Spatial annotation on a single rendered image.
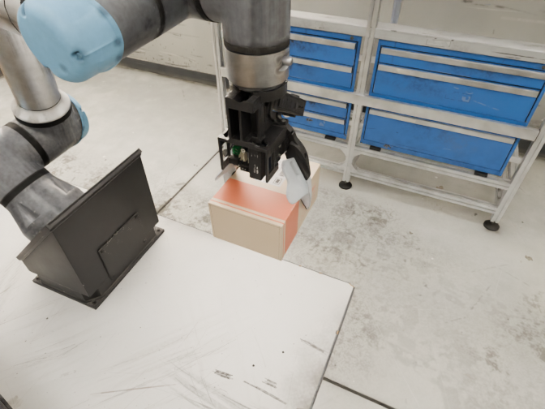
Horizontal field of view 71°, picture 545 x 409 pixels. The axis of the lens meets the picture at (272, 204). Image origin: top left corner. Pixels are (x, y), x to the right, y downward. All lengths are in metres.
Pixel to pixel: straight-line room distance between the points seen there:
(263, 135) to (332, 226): 1.65
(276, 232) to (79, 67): 0.31
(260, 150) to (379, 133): 1.70
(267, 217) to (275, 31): 0.25
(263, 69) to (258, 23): 0.05
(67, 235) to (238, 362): 0.44
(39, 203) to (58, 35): 0.59
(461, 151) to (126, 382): 1.79
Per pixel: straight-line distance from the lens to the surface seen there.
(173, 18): 0.45
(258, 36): 0.43
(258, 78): 0.44
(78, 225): 0.89
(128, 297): 1.02
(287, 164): 0.53
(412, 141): 2.13
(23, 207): 0.94
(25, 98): 0.94
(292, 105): 0.55
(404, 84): 2.00
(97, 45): 0.39
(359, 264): 1.96
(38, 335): 1.05
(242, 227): 0.57
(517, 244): 2.37
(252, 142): 0.49
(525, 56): 1.92
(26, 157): 0.96
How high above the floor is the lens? 1.50
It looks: 43 degrees down
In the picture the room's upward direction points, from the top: straight up
